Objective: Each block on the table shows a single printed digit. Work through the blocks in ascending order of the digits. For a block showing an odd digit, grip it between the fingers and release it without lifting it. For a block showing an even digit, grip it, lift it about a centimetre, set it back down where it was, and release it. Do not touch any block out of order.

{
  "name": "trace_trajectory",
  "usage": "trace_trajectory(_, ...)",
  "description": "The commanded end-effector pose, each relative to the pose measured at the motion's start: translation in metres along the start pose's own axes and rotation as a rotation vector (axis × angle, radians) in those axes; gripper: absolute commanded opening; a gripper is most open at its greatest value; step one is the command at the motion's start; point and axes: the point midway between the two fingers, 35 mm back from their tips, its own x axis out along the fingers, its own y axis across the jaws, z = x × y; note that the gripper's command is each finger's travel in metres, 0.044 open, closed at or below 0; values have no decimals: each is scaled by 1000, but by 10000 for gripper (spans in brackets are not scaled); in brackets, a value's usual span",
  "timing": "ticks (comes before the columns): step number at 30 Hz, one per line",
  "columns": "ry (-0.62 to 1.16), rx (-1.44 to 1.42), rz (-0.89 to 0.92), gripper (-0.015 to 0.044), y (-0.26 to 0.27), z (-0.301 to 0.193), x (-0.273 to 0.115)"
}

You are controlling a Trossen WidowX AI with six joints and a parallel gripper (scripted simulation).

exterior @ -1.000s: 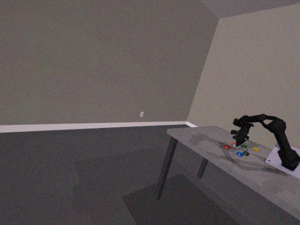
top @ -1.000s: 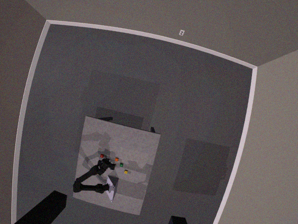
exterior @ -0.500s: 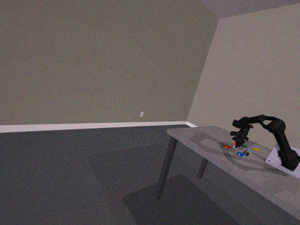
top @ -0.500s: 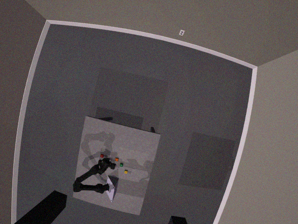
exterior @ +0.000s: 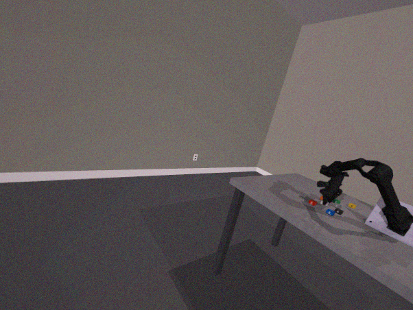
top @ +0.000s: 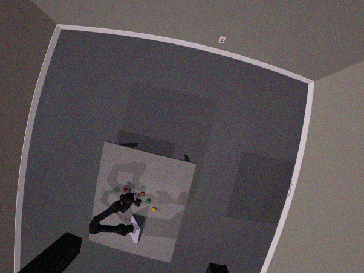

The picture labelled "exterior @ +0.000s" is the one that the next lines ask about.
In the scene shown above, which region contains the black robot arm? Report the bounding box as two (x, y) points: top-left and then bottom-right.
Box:
(320, 158), (413, 236)

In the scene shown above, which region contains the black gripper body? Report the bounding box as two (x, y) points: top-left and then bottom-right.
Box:
(319, 179), (342, 198)

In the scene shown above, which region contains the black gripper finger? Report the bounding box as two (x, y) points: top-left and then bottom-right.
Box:
(328, 194), (339, 203)
(322, 194), (333, 205)

